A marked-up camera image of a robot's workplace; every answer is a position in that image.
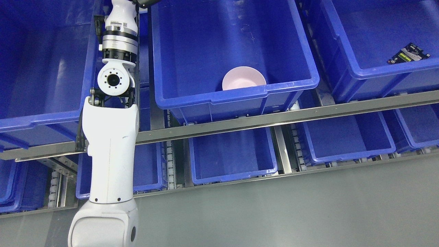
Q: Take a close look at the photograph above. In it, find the pink bowl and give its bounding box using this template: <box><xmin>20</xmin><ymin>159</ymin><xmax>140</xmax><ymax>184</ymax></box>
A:
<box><xmin>222</xmin><ymin>66</ymin><xmax>267</xmax><ymax>91</ymax></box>

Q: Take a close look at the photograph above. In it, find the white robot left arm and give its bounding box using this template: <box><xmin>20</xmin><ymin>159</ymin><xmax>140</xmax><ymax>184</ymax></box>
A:
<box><xmin>68</xmin><ymin>0</ymin><xmax>139</xmax><ymax>247</ymax></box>

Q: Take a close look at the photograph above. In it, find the blue bin lower middle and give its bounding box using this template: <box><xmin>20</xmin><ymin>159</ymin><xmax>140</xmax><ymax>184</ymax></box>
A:
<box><xmin>189</xmin><ymin>128</ymin><xmax>278</xmax><ymax>185</ymax></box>

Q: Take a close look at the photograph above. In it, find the blue bin upper middle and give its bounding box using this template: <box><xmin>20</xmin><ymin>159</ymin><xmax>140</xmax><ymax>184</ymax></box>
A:
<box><xmin>148</xmin><ymin>0</ymin><xmax>320</xmax><ymax>125</ymax></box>

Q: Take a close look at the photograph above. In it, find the blue bin upper right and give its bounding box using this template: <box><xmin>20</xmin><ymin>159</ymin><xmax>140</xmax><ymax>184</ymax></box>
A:
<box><xmin>304</xmin><ymin>0</ymin><xmax>439</xmax><ymax>103</ymax></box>

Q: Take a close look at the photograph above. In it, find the blue bin upper left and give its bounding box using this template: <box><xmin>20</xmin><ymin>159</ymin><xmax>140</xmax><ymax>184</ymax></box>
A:
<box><xmin>0</xmin><ymin>0</ymin><xmax>111</xmax><ymax>153</ymax></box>

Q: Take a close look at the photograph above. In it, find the blue bin far lower right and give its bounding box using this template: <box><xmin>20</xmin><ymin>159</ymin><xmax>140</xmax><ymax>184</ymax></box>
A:
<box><xmin>382</xmin><ymin>104</ymin><xmax>439</xmax><ymax>153</ymax></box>

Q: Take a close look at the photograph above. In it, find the blue bin far lower left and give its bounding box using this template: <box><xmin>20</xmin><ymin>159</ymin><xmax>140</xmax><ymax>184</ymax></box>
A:
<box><xmin>0</xmin><ymin>160</ymin><xmax>49</xmax><ymax>214</ymax></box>

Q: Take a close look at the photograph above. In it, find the black yellow packet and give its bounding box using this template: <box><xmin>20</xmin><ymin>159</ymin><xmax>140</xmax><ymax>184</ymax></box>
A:
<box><xmin>387</xmin><ymin>43</ymin><xmax>430</xmax><ymax>65</ymax></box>

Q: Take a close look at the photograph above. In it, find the steel shelf rail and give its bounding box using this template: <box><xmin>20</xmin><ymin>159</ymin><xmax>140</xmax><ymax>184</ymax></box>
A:
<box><xmin>0</xmin><ymin>90</ymin><xmax>439</xmax><ymax>162</ymax></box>

